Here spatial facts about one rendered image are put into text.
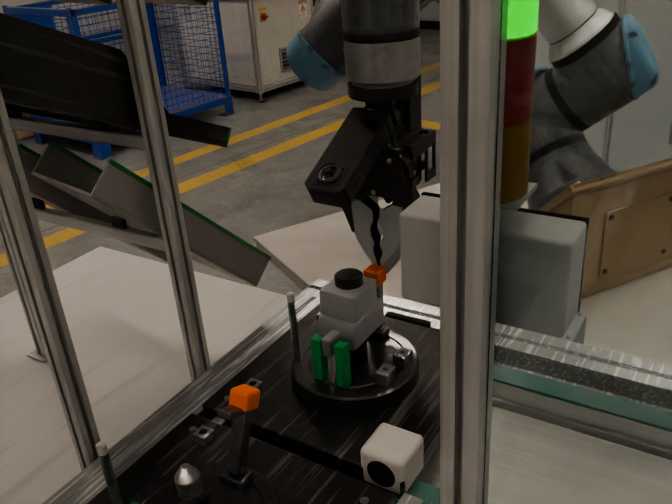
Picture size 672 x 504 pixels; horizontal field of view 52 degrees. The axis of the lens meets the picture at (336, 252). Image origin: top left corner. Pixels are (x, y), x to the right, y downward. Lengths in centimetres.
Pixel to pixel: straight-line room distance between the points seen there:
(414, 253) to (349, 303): 21
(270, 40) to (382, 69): 538
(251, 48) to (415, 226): 551
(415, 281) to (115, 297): 82
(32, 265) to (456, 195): 39
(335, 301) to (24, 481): 44
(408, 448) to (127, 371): 51
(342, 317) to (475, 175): 33
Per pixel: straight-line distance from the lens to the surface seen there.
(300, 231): 138
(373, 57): 68
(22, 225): 65
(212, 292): 120
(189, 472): 58
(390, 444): 66
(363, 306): 71
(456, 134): 41
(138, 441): 76
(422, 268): 49
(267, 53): 603
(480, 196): 42
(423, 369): 78
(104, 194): 76
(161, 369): 103
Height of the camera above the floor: 143
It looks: 26 degrees down
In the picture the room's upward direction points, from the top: 4 degrees counter-clockwise
